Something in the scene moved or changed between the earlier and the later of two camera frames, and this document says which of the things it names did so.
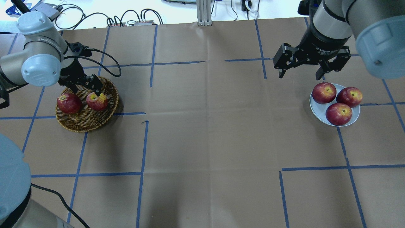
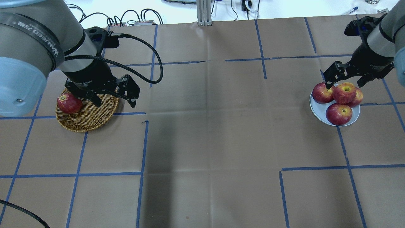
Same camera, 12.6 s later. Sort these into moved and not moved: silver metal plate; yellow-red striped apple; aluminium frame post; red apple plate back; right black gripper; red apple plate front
Moved: yellow-red striped apple; right black gripper
Not moved: silver metal plate; aluminium frame post; red apple plate front; red apple plate back
